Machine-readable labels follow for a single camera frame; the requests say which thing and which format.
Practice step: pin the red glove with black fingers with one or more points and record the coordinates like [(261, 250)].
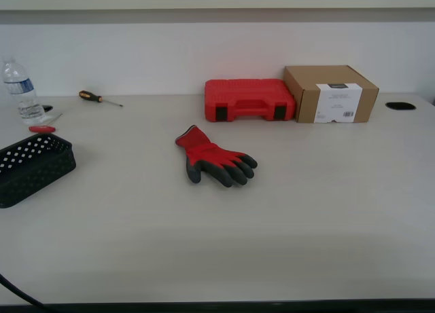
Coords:
[(207, 153)]

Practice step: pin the black woven plastic basket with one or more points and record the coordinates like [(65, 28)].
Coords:
[(34, 170)]

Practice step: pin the red plastic tool case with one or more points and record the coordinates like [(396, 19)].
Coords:
[(248, 95)]

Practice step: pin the brown cardboard box white label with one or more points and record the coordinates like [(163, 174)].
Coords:
[(307, 95)]

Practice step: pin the red flat oval object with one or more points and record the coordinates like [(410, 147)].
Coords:
[(41, 128)]

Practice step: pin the clear plastic water bottle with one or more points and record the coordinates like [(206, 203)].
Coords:
[(23, 95)]

